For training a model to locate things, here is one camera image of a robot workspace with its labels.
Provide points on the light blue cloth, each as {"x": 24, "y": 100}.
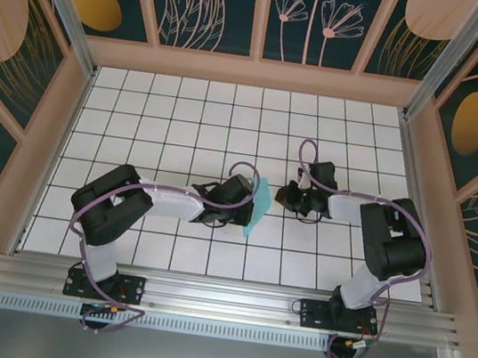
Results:
{"x": 262, "y": 202}

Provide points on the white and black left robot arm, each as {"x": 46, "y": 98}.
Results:
{"x": 172, "y": 203}

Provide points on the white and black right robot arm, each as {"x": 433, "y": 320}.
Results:
{"x": 345, "y": 208}

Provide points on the yellow power connector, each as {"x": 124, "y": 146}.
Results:
{"x": 113, "y": 310}
{"x": 349, "y": 342}

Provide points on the aluminium mounting rail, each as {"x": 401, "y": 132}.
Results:
{"x": 221, "y": 298}

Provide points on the aluminium side rail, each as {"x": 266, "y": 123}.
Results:
{"x": 410, "y": 168}

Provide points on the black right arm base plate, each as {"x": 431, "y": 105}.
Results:
{"x": 313, "y": 316}

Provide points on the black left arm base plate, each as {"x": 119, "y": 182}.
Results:
{"x": 133, "y": 287}

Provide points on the aluminium corner post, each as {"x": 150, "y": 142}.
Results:
{"x": 68, "y": 5}
{"x": 446, "y": 61}

